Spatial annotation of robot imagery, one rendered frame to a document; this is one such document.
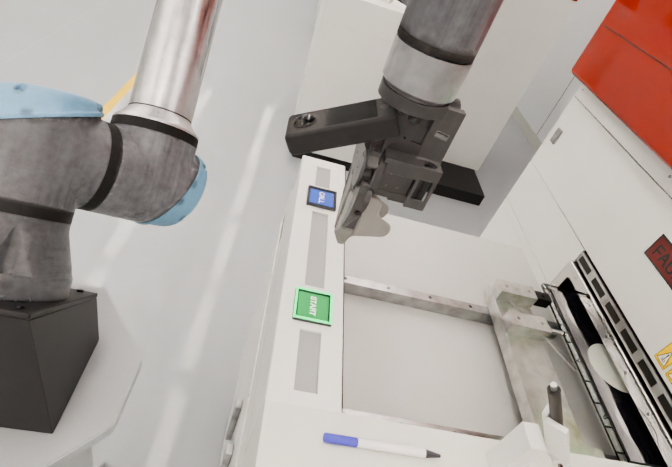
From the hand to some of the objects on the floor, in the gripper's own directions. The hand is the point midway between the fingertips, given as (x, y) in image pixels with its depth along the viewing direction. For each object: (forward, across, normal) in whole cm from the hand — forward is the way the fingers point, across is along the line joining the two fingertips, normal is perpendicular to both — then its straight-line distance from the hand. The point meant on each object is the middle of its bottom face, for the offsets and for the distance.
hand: (337, 232), depth 55 cm
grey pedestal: (+111, -9, +47) cm, 120 cm away
